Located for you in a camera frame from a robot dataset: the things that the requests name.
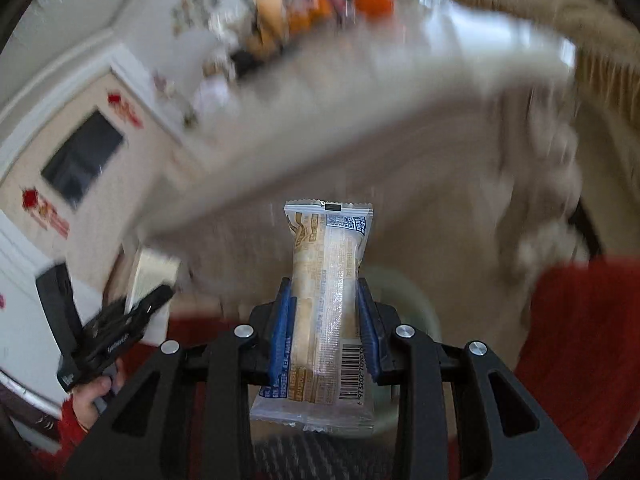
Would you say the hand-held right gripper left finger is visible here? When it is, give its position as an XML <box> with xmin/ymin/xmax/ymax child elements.
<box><xmin>61</xmin><ymin>276</ymin><xmax>298</xmax><ymax>480</ymax></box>

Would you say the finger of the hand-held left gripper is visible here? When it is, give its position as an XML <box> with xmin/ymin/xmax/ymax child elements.
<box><xmin>124</xmin><ymin>284</ymin><xmax>177</xmax><ymax>332</ymax></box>

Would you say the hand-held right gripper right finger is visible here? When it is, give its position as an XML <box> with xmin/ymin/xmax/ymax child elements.
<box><xmin>355</xmin><ymin>279</ymin><xmax>587</xmax><ymax>480</ymax></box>

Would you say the beige snack bar packet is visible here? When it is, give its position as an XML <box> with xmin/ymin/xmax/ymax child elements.
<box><xmin>250</xmin><ymin>200</ymin><xmax>375</xmax><ymax>433</ymax></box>

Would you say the person's left forearm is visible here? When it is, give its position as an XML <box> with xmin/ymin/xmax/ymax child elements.
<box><xmin>56</xmin><ymin>410</ymin><xmax>101</xmax><ymax>463</ymax></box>

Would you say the person's left hand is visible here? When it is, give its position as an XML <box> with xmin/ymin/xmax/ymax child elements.
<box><xmin>72</xmin><ymin>359</ymin><xmax>125</xmax><ymax>433</ymax></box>

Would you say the navy star print cushion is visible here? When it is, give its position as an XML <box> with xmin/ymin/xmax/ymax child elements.
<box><xmin>250</xmin><ymin>432</ymin><xmax>401</xmax><ymax>480</ymax></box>

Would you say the red fuzzy slipper right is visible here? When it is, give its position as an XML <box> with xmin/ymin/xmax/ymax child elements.
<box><xmin>512</xmin><ymin>257</ymin><xmax>640</xmax><ymax>480</ymax></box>

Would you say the tan paper bag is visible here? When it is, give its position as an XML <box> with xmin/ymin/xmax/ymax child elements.
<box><xmin>255</xmin><ymin>0</ymin><xmax>287</xmax><ymax>56</ymax></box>

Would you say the beige fringed sofa cover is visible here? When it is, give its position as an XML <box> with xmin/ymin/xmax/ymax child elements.
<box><xmin>450</xmin><ymin>0</ymin><xmax>640</xmax><ymax>126</ymax></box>

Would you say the red knot wall decoration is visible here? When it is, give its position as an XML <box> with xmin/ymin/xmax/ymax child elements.
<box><xmin>20</xmin><ymin>187</ymin><xmax>71</xmax><ymax>238</ymax></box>
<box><xmin>107</xmin><ymin>90</ymin><xmax>146</xmax><ymax>128</ymax></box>

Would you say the wall television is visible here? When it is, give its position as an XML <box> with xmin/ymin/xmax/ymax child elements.
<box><xmin>40</xmin><ymin>110</ymin><xmax>126</xmax><ymax>211</ymax></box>

